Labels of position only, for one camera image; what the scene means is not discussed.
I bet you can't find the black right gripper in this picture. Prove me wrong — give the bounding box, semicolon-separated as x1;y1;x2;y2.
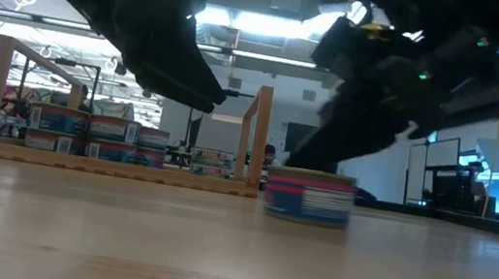
283;12;423;184

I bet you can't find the blue salmon can gold lid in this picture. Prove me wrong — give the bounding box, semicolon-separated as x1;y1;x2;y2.
260;163;358;232
27;101;92;140
85;112;143;146
134;145;169;170
83;137;140;166
23;127;88;158
136;125;172;152

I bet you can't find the black cabinet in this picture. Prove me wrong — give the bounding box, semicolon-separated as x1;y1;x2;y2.
282;121;319;157

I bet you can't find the black bag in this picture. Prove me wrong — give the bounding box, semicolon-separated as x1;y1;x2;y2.
352;186;379;202

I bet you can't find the person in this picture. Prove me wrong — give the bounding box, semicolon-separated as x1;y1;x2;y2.
261;142;279;169

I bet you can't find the white board on stand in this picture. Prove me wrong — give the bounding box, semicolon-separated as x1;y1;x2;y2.
400;130;464;212

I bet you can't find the long ceiling tube light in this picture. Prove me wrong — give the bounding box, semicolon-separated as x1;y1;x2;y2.
195;42;320;71

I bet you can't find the black metal stand frame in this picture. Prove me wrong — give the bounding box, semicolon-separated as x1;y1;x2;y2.
224;88;258;101

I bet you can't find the black wire crate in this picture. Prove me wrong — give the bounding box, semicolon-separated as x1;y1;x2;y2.
428;163;479;215

